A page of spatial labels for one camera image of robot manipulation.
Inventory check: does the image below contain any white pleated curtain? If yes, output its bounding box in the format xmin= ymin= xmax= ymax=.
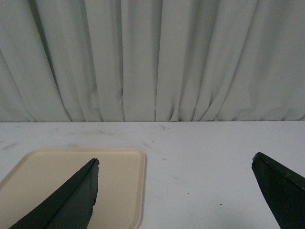
xmin=0 ymin=0 xmax=305 ymax=122

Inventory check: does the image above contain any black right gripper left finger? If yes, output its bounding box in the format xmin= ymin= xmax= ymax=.
xmin=11 ymin=158 xmax=99 ymax=229

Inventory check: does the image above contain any beige square plastic plate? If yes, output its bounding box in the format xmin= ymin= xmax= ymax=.
xmin=0 ymin=148 xmax=146 ymax=229

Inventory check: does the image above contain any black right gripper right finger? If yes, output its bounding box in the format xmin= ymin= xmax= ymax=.
xmin=252 ymin=152 xmax=305 ymax=229

